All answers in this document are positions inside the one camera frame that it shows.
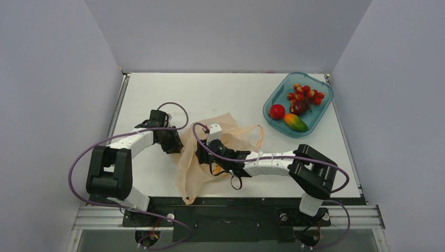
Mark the orange translucent plastic bag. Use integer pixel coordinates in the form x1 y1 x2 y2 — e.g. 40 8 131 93
172 113 264 205

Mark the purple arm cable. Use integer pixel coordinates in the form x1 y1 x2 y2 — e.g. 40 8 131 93
68 101 193 251
192 122 351 250

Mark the red fake apple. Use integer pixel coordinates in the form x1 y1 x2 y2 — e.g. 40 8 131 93
268 104 286 120

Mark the red fake grape bunch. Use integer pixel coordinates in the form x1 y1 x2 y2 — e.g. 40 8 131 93
286 82 325 106

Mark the dark purple fake fruit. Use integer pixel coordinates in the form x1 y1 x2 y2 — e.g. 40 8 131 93
289 101 309 116

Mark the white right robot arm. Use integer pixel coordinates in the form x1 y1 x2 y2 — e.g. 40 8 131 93
195 140 337 224

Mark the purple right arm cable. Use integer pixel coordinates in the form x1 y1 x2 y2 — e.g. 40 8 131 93
192 122 351 250

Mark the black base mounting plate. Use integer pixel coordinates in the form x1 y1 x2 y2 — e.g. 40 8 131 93
122 197 346 245

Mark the yellow green fake mango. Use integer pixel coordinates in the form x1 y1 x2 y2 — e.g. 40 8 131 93
283 113 309 132

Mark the teal plastic tray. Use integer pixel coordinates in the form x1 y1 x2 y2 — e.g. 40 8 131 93
262 72 333 138

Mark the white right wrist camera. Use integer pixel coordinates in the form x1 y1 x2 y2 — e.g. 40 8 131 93
206 123 223 145

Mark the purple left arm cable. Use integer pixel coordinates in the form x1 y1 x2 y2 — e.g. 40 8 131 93
68 101 193 251

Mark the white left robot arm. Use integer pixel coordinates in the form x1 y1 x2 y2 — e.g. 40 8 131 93
86 110 183 226

